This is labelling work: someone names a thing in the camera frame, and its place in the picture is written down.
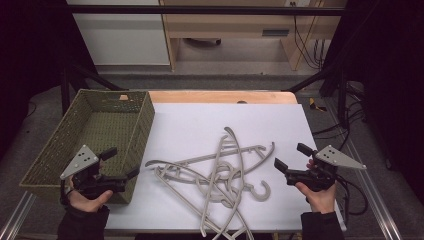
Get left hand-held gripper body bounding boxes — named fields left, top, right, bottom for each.
left=59, top=144, right=128, bottom=201

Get dark curtain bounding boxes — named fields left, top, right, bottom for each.
left=319, top=0, right=424, bottom=204
left=0, top=0, right=98, bottom=159

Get black horizontal frame bar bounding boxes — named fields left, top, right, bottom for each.
left=66, top=4, right=346, bottom=16

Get white paper sheet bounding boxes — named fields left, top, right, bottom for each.
left=104, top=102, right=348, bottom=233

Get black metal frame leg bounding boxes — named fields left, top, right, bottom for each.
left=286, top=63, right=350, bottom=128
left=59, top=63, right=128, bottom=116

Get person's right hand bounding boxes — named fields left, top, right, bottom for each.
left=294, top=159, right=338, bottom=214

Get yellow and black tool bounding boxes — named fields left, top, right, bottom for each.
left=308, top=97, right=328, bottom=113

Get light wooden desk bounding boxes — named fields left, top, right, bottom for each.
left=159, top=0, right=348, bottom=72

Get person's left hand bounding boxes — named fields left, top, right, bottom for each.
left=68, top=181, right=114, bottom=213

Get white cabinet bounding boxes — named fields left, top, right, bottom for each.
left=66, top=0, right=171, bottom=66

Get hand-held gripper cable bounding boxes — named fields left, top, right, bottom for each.
left=59, top=179, right=74, bottom=206
left=333, top=174, right=369, bottom=218

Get right hand-held gripper cable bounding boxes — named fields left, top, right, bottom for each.
left=333, top=174, right=369, bottom=218

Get black floor cables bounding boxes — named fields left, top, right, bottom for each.
left=312, top=83, right=368, bottom=152

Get green woven basket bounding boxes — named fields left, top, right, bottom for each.
left=19, top=88, right=156, bottom=205

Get left hand-held gripper cable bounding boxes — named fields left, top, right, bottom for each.
left=59, top=179, right=74, bottom=206

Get aluminium rail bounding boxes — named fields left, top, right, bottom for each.
left=324, top=98, right=405, bottom=240
left=0, top=191, right=38, bottom=240

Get black hanging cables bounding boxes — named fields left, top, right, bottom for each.
left=292, top=1, right=332, bottom=71

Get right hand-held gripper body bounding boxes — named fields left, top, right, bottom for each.
left=285, top=144, right=368, bottom=193

